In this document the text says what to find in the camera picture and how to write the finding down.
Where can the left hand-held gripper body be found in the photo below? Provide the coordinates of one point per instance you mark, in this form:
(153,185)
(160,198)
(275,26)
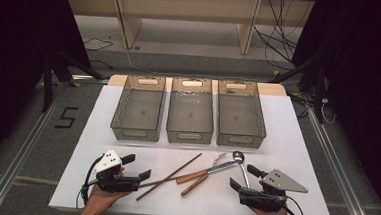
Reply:
(117,183)

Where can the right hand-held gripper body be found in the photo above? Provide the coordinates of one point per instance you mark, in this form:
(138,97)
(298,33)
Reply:
(263,199)

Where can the brown wooden chopstick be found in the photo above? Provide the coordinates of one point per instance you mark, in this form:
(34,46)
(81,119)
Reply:
(155,183)
(171,175)

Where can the metal spoon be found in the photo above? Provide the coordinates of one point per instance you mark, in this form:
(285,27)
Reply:
(238,156)

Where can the smoky translucent plastic bin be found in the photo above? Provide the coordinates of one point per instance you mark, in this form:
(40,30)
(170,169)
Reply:
(190,112)
(241,115)
(140,109)

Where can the person's left hand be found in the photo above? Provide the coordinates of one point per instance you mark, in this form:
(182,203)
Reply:
(101,200)

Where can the white table cover sheet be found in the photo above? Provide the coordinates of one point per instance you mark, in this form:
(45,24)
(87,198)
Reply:
(293,144)

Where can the black metal stand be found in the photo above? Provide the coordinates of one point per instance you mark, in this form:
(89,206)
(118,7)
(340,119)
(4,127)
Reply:
(319,95)

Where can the black tripod stand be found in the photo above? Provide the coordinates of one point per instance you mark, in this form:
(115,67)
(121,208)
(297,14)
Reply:
(48,85)

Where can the light wooden shelf unit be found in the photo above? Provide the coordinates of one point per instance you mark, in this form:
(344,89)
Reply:
(130,27)

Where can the black curtain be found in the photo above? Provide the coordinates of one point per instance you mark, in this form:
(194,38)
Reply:
(370,81)
(12,43)

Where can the aluminium floor rail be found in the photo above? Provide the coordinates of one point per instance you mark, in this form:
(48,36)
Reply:
(10,173)
(340,183)

